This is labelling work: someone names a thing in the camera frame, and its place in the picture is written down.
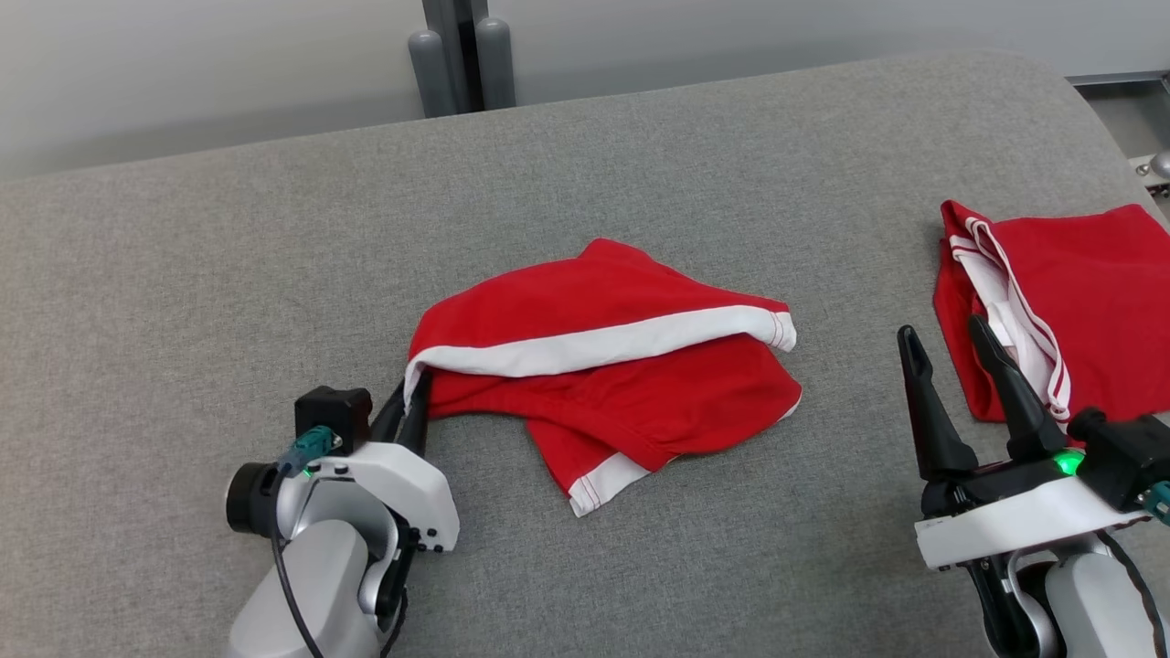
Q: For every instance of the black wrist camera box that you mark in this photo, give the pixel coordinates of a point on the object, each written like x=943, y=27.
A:
x=1124, y=457
x=334, y=413

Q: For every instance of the grey metal floor frame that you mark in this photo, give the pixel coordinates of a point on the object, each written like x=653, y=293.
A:
x=1120, y=80

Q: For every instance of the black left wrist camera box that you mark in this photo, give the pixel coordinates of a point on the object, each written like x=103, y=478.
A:
x=334, y=413

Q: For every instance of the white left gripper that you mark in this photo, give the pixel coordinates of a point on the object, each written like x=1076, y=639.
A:
x=402, y=480

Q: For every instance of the red lettered jersey top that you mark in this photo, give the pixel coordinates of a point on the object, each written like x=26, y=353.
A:
x=1097, y=302

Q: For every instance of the red shorts white trim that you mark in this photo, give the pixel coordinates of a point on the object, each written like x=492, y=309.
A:
x=594, y=384

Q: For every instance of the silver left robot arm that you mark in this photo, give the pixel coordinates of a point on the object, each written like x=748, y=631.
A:
x=320, y=585

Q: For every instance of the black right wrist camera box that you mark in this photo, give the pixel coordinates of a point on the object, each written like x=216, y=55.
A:
x=1124, y=457

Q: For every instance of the grey partition post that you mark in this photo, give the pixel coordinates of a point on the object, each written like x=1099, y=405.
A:
x=462, y=55

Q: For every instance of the chrome tube end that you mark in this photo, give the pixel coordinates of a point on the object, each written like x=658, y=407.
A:
x=1156, y=169

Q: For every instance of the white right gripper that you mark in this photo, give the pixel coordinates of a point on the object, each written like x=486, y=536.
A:
x=1005, y=521

